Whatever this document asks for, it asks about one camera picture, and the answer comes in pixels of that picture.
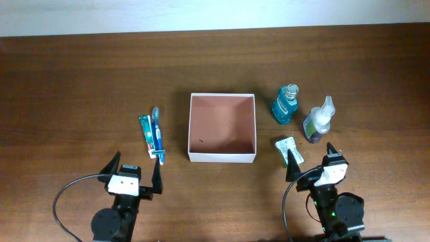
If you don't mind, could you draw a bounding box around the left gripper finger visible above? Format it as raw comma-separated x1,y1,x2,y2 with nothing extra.
151,157,163,194
99,151,121,175

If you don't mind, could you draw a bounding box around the green toothpaste tube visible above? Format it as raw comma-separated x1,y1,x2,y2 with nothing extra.
138,115,157,159

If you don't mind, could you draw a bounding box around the teal mouthwash bottle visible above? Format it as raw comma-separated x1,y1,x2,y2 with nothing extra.
271,84,299,125

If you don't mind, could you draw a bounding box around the blue white toothbrush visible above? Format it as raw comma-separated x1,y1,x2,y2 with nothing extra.
152,108,163,151

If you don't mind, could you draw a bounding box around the blue disposable razor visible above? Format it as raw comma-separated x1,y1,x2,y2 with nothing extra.
152,150,165,156

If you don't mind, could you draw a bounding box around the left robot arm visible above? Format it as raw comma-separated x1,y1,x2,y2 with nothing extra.
91,152,163,242

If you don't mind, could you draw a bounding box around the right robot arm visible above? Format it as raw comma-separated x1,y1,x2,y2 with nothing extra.
282,143,365,241

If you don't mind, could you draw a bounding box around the green white wrapped packet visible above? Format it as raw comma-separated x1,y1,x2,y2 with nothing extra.
275,136,304,167

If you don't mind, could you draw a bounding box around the clear spray bottle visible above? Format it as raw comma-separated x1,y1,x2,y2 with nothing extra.
303,95,335,144

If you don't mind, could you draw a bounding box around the white cardboard box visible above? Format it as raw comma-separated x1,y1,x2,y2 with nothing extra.
187,93,257,163

